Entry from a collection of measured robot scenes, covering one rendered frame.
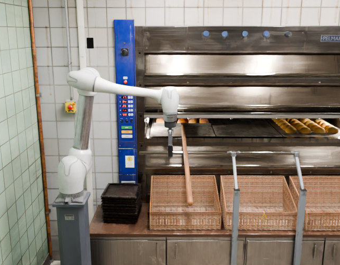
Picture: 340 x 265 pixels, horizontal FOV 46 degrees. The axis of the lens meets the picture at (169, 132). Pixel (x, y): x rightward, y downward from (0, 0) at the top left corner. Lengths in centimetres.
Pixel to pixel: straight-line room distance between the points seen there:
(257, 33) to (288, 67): 38
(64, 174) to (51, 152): 100
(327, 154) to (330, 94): 52
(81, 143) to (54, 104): 81
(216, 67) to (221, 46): 18
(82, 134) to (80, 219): 56
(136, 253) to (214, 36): 181
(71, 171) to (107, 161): 95
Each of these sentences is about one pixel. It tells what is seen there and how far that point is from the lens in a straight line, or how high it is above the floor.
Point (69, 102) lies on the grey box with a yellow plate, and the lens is 337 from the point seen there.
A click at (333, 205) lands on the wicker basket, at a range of 377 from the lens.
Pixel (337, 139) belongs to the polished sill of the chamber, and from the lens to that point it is 368.
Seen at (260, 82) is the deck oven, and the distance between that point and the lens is 340.
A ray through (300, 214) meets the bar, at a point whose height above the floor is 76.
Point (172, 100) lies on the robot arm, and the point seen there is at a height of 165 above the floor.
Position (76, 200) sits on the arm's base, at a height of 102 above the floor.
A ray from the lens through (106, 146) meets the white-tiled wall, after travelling 347.
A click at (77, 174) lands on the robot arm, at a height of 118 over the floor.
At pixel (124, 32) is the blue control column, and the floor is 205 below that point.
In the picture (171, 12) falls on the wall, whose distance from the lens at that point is 329.
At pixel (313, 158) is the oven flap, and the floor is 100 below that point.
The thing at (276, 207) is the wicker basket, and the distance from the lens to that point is 362.
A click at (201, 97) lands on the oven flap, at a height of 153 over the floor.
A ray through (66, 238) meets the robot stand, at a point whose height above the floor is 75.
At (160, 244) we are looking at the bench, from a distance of 317.
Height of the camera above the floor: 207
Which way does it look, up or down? 14 degrees down
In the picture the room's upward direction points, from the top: straight up
